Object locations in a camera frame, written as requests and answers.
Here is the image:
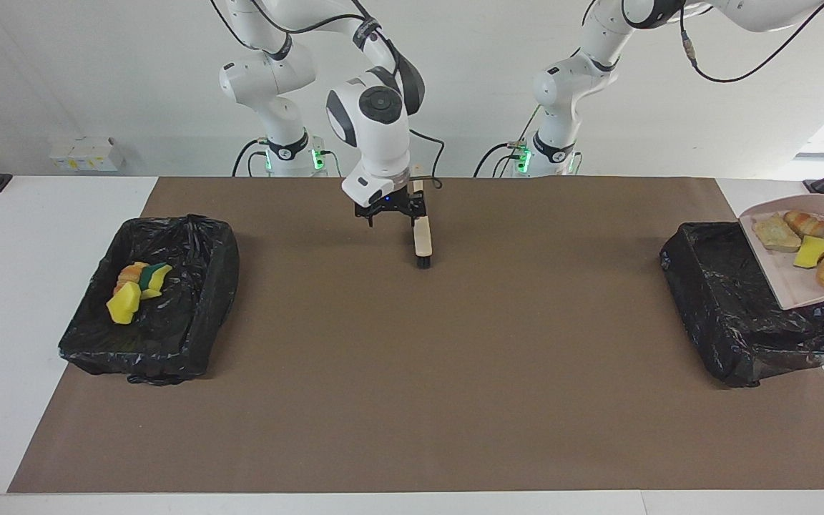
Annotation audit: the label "beige hand brush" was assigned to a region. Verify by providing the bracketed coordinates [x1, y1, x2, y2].
[412, 180, 434, 270]

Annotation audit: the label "yellow sponge piece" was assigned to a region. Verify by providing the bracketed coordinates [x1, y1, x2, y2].
[106, 281, 142, 325]
[137, 263, 173, 300]
[793, 235, 824, 270]

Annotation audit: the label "striped croissant piece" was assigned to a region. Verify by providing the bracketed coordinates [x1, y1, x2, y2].
[783, 209, 824, 239]
[113, 262, 148, 294]

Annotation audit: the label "pale bread chunk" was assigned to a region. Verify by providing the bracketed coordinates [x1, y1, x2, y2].
[752, 213, 803, 253]

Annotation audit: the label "beige plastic dustpan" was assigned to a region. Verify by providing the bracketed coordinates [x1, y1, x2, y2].
[739, 195, 824, 310]

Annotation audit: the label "black bag lined bin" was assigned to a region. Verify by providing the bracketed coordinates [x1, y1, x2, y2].
[659, 221, 824, 389]
[58, 213, 241, 387]

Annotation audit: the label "brown table mat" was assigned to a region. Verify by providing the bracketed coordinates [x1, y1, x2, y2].
[8, 177, 824, 494]

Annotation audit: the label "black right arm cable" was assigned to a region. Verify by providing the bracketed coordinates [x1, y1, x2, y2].
[208, 0, 446, 189]

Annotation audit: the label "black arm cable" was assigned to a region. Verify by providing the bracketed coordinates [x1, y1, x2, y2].
[208, 0, 446, 189]
[680, 0, 824, 84]

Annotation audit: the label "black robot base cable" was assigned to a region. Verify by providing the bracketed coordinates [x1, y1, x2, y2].
[232, 138, 270, 177]
[473, 106, 543, 178]

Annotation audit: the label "white wall boxes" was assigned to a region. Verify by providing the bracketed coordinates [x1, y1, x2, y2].
[49, 136, 125, 172]

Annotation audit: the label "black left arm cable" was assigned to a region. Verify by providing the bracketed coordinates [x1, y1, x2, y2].
[680, 0, 824, 84]

